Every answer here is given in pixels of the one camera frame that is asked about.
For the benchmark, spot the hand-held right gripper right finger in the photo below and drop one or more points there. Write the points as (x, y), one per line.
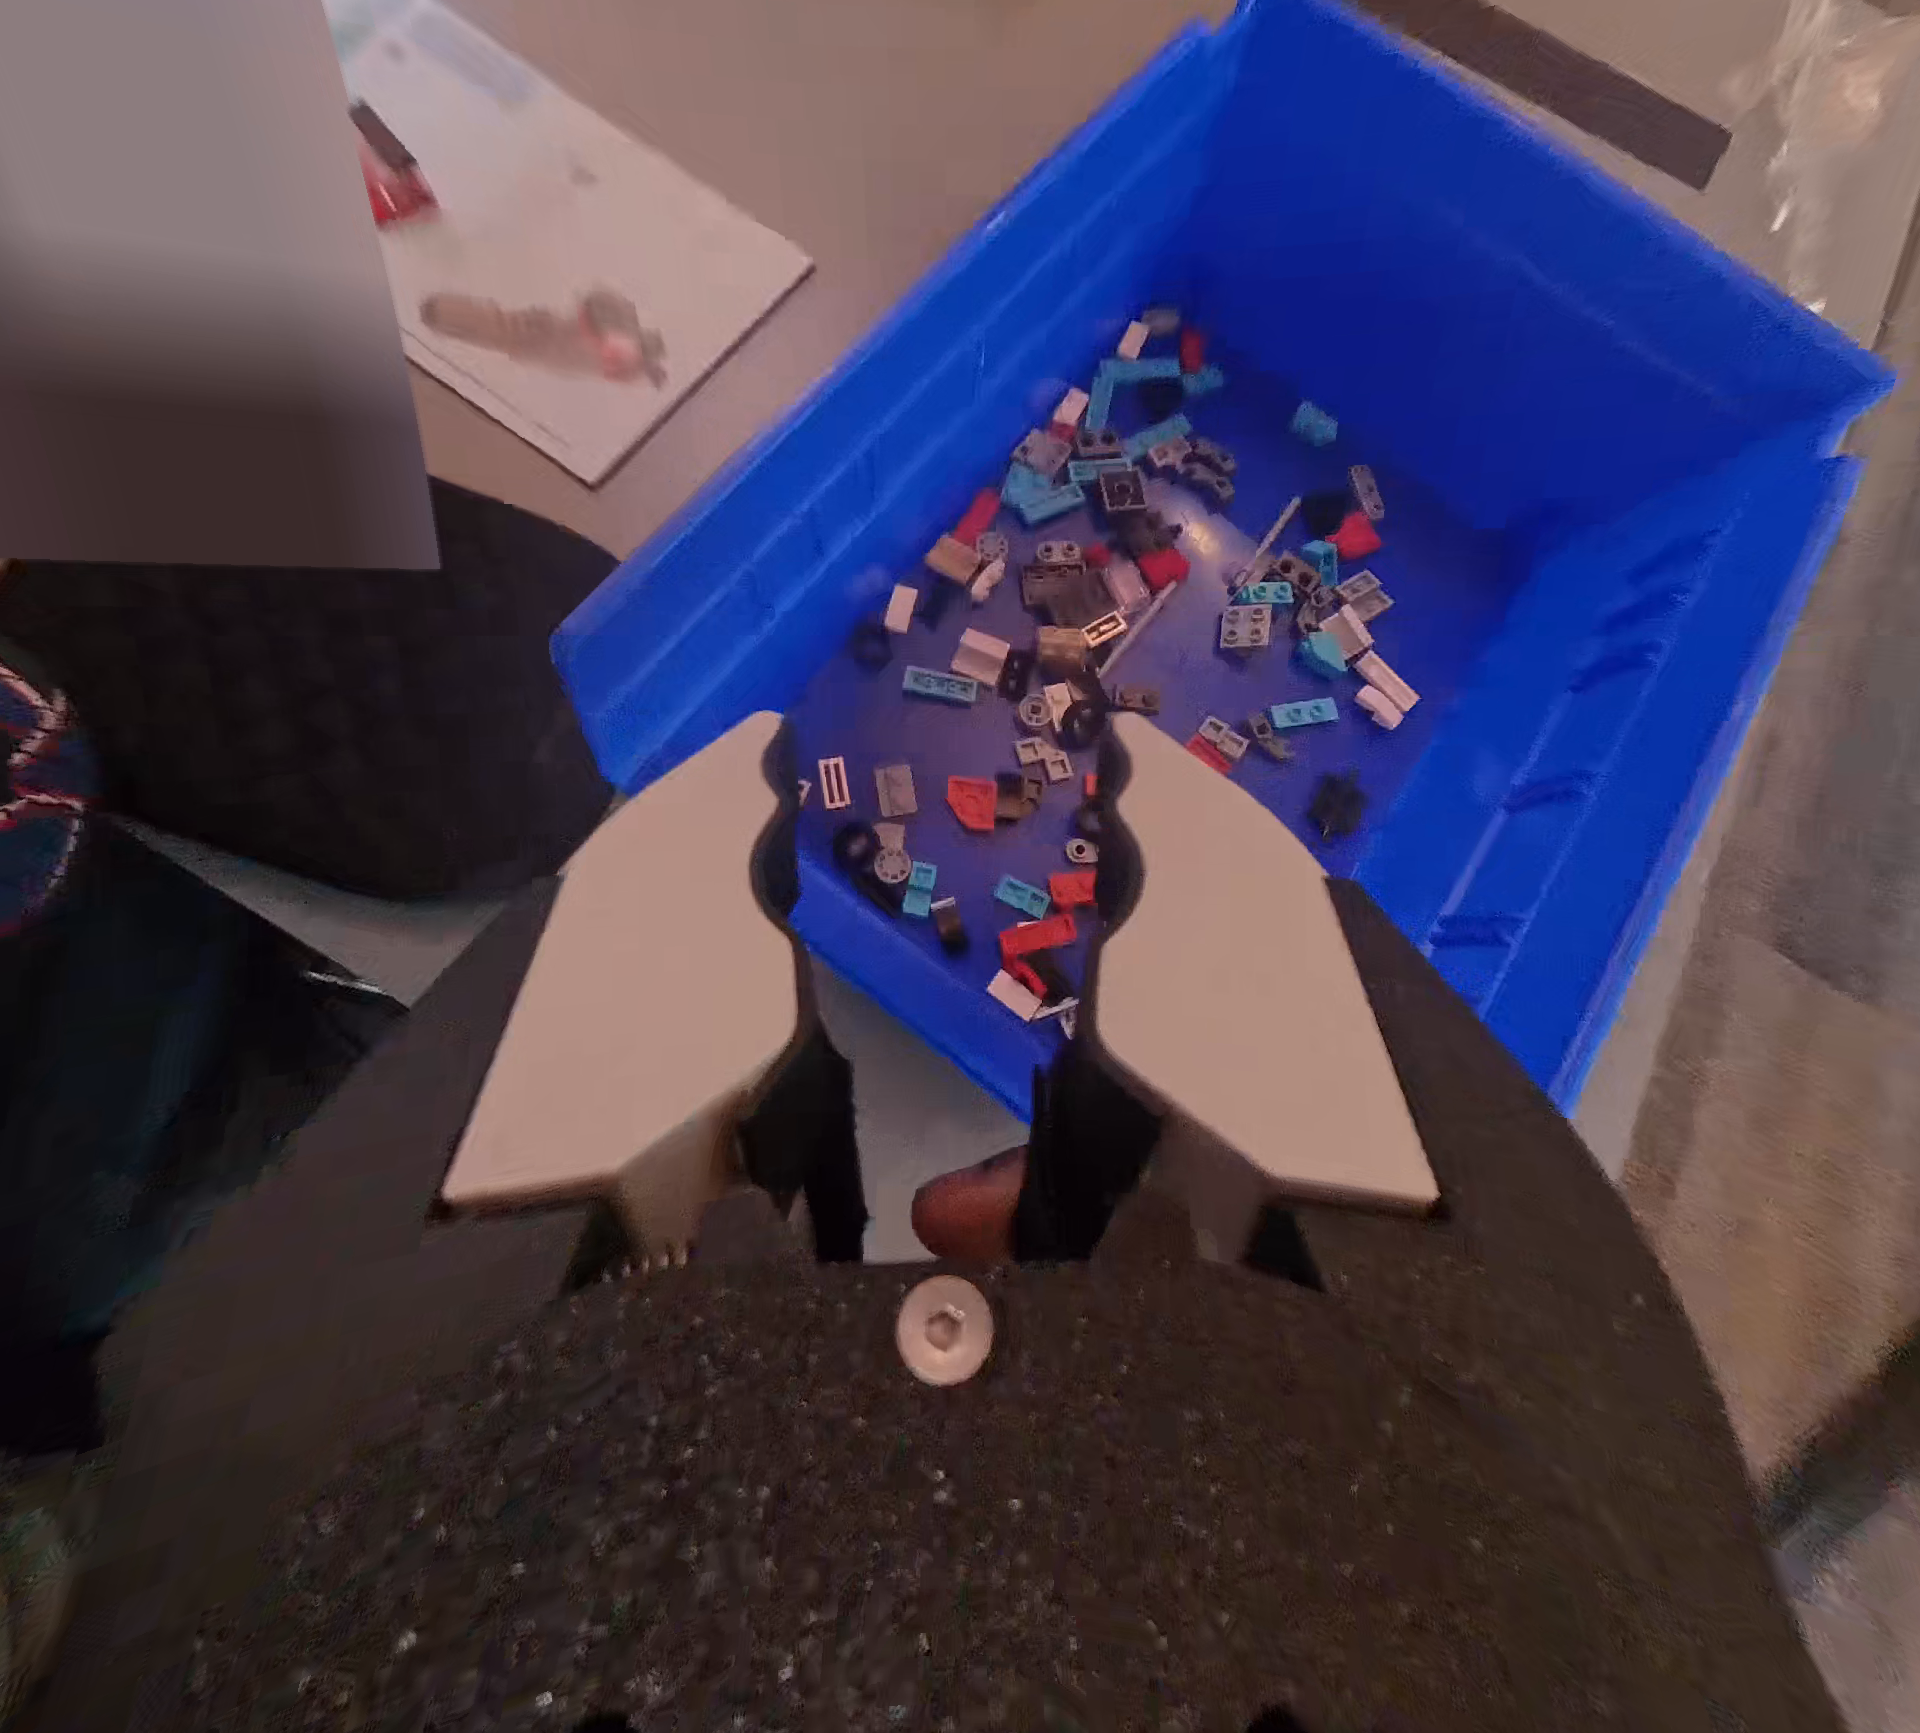
(1260, 1000)

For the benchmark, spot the dark printed clothing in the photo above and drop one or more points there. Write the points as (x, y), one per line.
(90, 1014)

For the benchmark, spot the red toy brick assembly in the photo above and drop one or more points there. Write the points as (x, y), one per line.
(392, 180)

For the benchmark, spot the blue plastic bin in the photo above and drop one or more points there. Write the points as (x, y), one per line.
(1425, 263)

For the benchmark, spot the person's right hand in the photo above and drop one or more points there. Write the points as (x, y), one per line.
(974, 1209)

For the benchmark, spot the grey desk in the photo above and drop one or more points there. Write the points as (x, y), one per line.
(900, 38)

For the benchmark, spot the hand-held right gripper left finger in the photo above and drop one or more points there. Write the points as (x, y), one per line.
(631, 983)

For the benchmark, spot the clear plastic bag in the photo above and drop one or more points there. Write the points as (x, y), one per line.
(1831, 98)

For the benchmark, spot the pile of small toy bricks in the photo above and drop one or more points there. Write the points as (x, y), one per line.
(1111, 593)

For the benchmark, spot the open instruction booklet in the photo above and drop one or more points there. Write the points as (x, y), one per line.
(600, 249)

